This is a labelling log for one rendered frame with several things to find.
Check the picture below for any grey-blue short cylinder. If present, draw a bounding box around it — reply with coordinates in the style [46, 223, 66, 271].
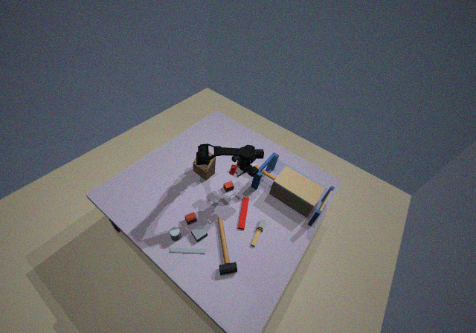
[170, 227, 181, 242]

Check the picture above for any pale grey flat bar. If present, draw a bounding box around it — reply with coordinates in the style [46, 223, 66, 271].
[170, 248, 205, 254]

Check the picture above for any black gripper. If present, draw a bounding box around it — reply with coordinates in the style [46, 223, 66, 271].
[232, 156, 259, 177]

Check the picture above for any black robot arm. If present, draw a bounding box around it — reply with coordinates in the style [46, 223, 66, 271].
[196, 143, 264, 165]

